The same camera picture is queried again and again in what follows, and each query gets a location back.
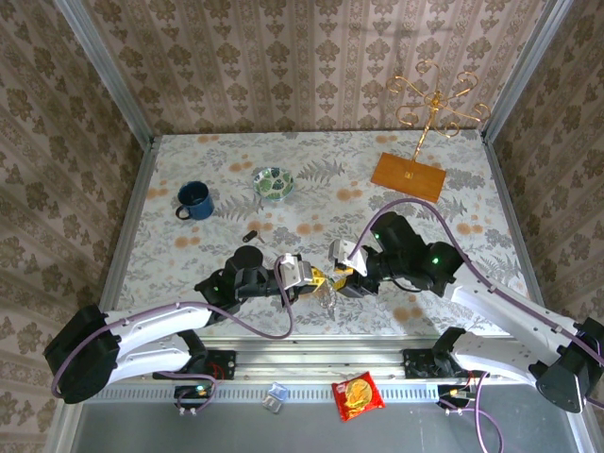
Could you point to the key with black tag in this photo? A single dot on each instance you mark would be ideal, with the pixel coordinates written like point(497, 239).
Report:
point(250, 236)

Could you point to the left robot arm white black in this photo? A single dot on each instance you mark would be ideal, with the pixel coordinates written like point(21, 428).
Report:
point(160, 318)

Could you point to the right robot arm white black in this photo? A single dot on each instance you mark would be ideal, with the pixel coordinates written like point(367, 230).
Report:
point(509, 311)

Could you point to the dark blue enamel mug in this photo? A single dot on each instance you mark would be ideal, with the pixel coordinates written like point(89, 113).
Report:
point(198, 205)

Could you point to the leaf pattern ceramic bowl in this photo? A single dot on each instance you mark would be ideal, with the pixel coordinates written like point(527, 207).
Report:
point(273, 184)

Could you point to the red snack packet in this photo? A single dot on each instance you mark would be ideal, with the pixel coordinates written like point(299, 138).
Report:
point(358, 396)

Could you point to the floral patterned tablecloth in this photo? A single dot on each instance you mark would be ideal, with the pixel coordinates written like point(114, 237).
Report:
point(330, 156)

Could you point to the small circuit board with LED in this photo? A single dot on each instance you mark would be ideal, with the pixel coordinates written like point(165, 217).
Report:
point(453, 392)
point(193, 391)

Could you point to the grey metal shelf plate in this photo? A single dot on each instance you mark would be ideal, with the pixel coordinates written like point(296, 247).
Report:
point(236, 434)

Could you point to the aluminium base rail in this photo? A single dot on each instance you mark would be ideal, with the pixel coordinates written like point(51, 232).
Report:
point(321, 361)

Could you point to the aluminium table side rail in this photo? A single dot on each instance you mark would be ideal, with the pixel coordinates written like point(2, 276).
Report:
point(511, 212)
point(126, 236)

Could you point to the aluminium frame post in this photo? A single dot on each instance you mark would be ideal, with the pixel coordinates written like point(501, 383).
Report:
point(525, 71)
point(108, 71)

